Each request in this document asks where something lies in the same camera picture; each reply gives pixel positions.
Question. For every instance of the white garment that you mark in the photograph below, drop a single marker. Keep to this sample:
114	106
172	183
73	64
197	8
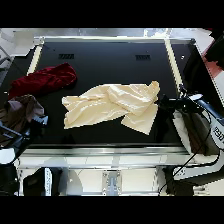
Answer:
181	131

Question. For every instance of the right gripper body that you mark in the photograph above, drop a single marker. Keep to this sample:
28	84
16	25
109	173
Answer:
169	104

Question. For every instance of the grey-brown garment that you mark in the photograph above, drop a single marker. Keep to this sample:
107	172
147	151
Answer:
200	133

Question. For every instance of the silver frame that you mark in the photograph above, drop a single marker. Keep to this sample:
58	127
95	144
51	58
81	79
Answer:
100	151

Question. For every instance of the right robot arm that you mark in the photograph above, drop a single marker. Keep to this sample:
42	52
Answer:
213	116

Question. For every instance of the cream shirt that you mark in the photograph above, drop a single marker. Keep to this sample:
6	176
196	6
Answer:
100	106

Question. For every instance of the brown garment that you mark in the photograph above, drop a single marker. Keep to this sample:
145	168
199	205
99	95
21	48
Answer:
22	107

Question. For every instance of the red garment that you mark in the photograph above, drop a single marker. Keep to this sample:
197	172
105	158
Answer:
43	80

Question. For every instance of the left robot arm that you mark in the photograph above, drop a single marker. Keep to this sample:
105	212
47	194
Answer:
13	136

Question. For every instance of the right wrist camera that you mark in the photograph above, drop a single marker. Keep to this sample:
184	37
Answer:
184	91

